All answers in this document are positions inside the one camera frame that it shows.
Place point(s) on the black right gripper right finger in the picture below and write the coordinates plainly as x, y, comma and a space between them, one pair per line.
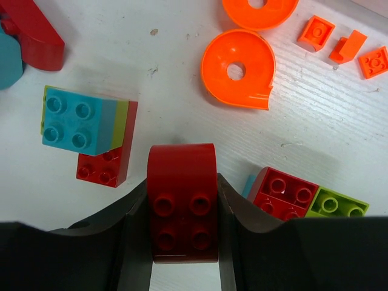
240, 224

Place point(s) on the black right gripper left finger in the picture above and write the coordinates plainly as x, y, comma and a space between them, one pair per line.
109, 250

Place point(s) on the red rounded lego brick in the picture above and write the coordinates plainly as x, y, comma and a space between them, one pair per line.
182, 190

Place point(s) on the teal lego under right cluster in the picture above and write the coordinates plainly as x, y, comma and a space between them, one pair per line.
248, 186

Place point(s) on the red lego brick right cluster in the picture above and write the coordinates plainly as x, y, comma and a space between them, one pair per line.
282, 195

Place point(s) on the red lego brick under stack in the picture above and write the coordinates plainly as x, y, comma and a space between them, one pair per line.
110, 168

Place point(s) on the lime lego brick right cluster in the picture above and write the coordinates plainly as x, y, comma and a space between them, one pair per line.
329, 204

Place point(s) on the lime lego plate in stack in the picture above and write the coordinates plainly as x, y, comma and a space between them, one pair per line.
119, 124

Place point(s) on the teal lego brick on stack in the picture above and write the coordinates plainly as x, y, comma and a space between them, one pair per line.
75, 121

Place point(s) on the orange round disc piece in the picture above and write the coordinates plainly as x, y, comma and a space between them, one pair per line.
238, 68

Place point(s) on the red long lego brick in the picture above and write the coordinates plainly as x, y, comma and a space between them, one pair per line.
41, 45

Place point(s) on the small orange lego plate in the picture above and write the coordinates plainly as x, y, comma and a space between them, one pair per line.
316, 32

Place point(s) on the teal rounded lego brick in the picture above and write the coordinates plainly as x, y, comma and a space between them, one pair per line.
11, 62

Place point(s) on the small orange square lego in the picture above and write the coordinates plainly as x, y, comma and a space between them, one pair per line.
373, 63

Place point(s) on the small orange lego bracket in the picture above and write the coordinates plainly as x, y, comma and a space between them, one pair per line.
347, 48

